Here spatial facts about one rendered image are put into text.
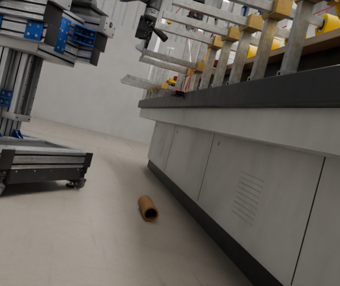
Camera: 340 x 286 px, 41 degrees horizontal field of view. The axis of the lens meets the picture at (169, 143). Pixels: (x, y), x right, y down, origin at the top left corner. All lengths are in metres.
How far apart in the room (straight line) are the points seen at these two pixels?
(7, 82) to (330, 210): 1.75
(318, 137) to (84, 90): 9.23
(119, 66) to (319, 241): 9.10
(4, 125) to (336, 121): 1.90
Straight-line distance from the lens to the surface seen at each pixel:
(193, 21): 1.98
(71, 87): 10.14
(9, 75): 2.50
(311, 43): 1.60
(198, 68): 2.43
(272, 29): 1.57
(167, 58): 2.44
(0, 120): 2.52
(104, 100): 10.16
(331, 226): 1.33
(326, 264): 1.32
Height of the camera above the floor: 0.49
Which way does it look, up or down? 2 degrees down
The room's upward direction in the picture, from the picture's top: 14 degrees clockwise
